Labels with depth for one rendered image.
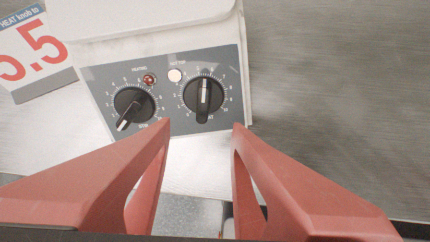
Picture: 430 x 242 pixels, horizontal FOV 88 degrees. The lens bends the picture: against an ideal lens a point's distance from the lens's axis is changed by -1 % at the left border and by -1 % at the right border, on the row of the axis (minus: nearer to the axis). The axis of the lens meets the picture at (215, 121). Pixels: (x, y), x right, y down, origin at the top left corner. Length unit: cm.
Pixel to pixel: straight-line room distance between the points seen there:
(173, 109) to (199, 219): 95
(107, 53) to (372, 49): 23
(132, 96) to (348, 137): 20
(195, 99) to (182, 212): 96
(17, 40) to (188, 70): 17
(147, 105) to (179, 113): 3
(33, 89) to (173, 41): 18
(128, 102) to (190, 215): 95
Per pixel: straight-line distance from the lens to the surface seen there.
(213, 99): 18
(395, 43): 28
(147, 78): 18
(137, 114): 18
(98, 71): 19
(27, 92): 31
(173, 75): 17
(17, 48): 29
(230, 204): 77
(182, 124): 19
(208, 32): 16
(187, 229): 114
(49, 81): 29
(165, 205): 112
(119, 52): 18
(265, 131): 23
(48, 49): 28
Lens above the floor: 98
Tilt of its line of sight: 84 degrees down
